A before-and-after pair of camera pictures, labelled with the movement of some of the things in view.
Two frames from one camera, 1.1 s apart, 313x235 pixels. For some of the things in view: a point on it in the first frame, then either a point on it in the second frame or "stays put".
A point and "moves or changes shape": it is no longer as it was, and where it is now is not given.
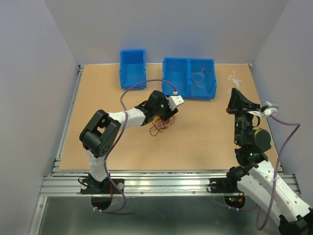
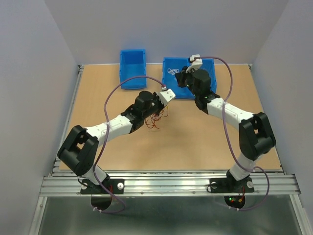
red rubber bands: (159, 124) moves or changes shape
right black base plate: (223, 185) stays put
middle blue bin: (177, 71) stays put
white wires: (233, 78) -> (173, 71)
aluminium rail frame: (57, 182) stays put
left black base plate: (106, 186) stays put
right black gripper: (238, 104) -> (182, 75)
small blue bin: (133, 68) stays put
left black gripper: (169, 112) -> (161, 105)
